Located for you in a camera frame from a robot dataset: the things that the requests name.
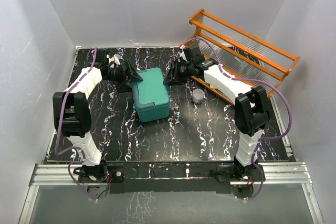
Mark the aluminium frame rail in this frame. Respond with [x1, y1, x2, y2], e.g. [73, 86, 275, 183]
[19, 162, 323, 223]

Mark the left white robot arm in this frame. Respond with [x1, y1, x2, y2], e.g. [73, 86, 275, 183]
[52, 48, 143, 182]

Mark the black front base bar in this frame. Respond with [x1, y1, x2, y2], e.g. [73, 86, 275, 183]
[73, 161, 265, 194]

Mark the orange wooden shelf rack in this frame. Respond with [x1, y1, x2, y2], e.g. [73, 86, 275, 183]
[183, 8, 301, 99]

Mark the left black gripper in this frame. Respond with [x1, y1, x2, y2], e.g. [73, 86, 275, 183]
[104, 60, 143, 93]

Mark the clear round plastic jar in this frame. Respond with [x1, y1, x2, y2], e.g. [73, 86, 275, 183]
[192, 89, 204, 104]

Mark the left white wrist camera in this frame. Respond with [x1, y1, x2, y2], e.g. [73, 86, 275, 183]
[106, 54, 121, 69]

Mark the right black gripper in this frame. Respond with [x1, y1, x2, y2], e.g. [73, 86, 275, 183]
[164, 60, 193, 86]

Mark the green medicine kit box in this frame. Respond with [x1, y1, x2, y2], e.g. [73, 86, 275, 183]
[132, 68, 170, 123]

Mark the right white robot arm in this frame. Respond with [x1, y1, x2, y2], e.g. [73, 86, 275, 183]
[163, 43, 270, 180]

